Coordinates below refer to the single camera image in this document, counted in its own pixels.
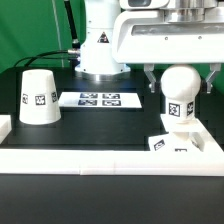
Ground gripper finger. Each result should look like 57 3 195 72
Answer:
203 63 221 94
144 64 156 93

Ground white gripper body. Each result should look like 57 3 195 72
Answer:
112 0 224 64

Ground white lamp bulb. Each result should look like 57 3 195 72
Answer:
161 65 201 123

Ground white lamp base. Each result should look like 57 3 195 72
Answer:
148 114 202 152

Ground white lamp shade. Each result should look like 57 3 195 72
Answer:
19 69 61 125

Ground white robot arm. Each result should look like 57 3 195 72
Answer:
76 0 224 92

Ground white marker sheet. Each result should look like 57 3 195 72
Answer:
59 92 141 108

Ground black cable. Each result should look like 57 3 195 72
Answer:
13 49 81 69

